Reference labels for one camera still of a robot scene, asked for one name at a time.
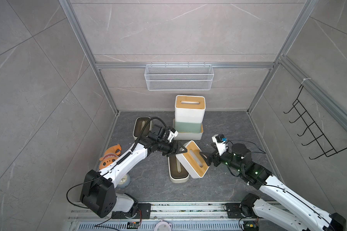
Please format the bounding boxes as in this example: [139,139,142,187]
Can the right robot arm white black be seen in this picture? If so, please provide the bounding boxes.
[200,143,346,231]

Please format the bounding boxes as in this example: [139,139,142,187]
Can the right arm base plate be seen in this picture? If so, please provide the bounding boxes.
[224,202,246,219]

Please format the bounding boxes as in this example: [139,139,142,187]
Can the cream box dark lid centre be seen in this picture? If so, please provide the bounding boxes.
[168,156,190,183]

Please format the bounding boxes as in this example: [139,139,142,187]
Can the green square tissue box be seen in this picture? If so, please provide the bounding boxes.
[173,119,202,133]

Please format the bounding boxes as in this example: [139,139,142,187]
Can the white round object bottom edge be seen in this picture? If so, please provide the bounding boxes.
[153,221,172,231]

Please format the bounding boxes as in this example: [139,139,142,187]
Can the large white bamboo-lid tissue box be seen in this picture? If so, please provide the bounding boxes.
[174,124,203,141]

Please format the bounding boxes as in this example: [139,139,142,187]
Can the orange toy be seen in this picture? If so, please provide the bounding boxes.
[99,144,122,170]

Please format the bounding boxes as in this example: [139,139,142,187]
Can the bamboo-lid tissue box front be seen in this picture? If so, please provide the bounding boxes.
[174,95,206,124]

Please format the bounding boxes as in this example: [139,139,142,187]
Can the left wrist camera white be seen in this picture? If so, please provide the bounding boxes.
[166,129,178,143]

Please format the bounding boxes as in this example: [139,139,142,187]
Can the grey round alarm clock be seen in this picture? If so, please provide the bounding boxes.
[117,174,131,189]

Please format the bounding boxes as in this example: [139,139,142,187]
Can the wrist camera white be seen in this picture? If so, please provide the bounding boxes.
[166,129,178,143]
[212,134,227,156]

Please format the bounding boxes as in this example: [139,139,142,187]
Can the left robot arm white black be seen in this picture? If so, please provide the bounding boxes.
[80,125,187,218]

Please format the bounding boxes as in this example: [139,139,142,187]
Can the aluminium mounting rail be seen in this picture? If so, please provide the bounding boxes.
[67,201,310,222]

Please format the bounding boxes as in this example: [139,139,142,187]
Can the cream box dark lid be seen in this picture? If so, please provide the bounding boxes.
[133,116,153,140]
[168,156,190,183]

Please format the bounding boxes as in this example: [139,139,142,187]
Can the black wire hook rack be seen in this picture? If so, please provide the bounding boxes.
[283,84,347,160]

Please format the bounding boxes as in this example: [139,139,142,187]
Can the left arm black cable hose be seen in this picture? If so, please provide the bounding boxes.
[130,116,168,154]

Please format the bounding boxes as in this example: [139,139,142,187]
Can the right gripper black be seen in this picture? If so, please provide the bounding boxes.
[200,142,243,174]

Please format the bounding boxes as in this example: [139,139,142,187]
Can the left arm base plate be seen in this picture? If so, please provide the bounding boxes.
[111,203,152,219]

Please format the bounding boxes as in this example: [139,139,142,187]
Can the white wire mesh basket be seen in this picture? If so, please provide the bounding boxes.
[144,64,214,91]

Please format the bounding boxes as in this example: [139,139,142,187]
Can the cream box dark lid back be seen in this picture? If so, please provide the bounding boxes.
[133,116,153,140]

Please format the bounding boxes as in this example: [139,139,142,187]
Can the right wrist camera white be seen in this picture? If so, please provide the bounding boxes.
[212,134,227,156]

